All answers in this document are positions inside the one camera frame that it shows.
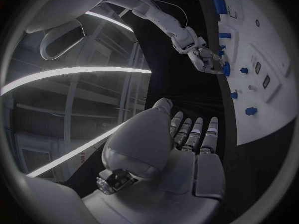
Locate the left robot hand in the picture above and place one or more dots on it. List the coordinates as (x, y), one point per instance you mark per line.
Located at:
(149, 141)

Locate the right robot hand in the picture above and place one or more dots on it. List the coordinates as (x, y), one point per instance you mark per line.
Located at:
(201, 58)

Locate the blue gear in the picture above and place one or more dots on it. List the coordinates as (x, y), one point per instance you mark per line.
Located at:
(226, 69)

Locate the large blue cylinder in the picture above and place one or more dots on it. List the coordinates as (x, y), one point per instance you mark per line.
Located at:
(219, 5)

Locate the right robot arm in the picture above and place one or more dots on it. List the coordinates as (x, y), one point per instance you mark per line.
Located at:
(163, 20)

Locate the white task board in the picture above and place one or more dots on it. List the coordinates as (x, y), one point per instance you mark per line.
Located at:
(268, 41)

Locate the blue plug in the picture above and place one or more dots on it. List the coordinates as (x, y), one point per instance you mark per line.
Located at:
(233, 95)
(243, 70)
(250, 111)

